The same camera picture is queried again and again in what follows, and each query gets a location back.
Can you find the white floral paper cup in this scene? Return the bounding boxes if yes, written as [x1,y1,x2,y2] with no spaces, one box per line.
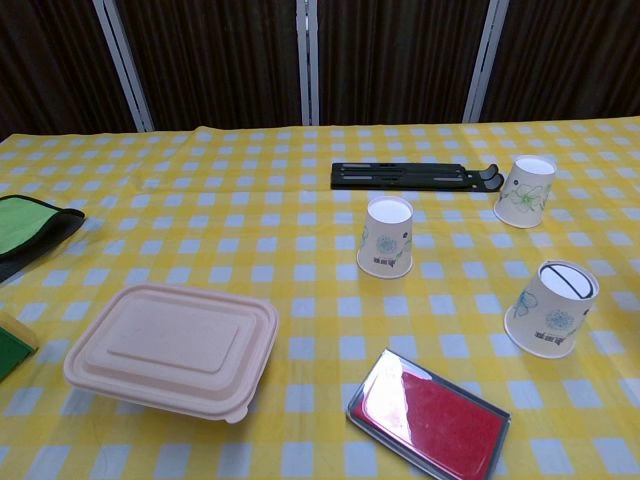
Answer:
[356,195,415,280]

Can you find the paper cup black marked base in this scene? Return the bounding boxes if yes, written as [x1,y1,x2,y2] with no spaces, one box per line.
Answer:
[503,259,600,360]

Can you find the paper cup green flower print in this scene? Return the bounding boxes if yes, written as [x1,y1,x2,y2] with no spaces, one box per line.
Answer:
[493,155,559,230]

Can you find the yellow white checked tablecloth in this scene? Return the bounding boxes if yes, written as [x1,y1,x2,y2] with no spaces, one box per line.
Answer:
[0,117,640,480]

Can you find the black folding stand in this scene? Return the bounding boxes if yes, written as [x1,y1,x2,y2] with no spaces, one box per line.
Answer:
[330,161,503,192]

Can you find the beige lidded lunch box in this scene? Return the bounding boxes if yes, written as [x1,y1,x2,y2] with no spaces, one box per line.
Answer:
[63,282,280,425]

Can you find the red ink pad case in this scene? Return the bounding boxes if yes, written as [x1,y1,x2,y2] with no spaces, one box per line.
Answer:
[346,348,512,480]

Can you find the green cloth black edged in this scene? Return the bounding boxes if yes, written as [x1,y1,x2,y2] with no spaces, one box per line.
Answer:
[0,194,86,284]

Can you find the yellow green sponge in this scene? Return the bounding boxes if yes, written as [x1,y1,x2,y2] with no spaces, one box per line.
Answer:
[0,309,41,384]

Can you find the white screen frame post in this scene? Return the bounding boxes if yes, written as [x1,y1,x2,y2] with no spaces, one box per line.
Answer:
[462,0,510,124]
[295,0,321,127]
[92,0,155,133]

